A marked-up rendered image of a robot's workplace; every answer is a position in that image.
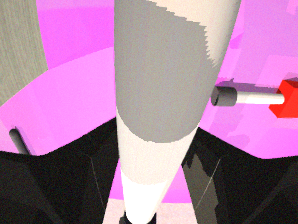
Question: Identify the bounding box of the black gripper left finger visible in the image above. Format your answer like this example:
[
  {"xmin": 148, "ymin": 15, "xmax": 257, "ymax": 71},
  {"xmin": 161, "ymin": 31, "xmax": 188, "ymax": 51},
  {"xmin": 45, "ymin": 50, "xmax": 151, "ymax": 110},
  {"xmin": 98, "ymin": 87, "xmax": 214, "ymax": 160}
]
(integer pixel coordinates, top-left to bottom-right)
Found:
[{"xmin": 0, "ymin": 117, "xmax": 120, "ymax": 224}]

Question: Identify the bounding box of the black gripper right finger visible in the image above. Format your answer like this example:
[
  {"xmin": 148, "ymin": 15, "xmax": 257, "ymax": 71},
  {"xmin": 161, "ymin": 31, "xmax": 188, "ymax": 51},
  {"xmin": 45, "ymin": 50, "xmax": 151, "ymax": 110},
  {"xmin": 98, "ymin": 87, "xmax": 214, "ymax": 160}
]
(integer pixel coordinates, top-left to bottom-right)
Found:
[{"xmin": 181, "ymin": 127, "xmax": 298, "ymax": 224}]

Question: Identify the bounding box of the grey rod with white end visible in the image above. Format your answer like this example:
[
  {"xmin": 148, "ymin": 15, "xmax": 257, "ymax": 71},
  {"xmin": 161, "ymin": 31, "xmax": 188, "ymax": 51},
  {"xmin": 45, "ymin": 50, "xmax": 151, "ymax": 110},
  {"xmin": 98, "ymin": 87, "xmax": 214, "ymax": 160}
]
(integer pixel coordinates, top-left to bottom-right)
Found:
[{"xmin": 9, "ymin": 128, "xmax": 29, "ymax": 155}]

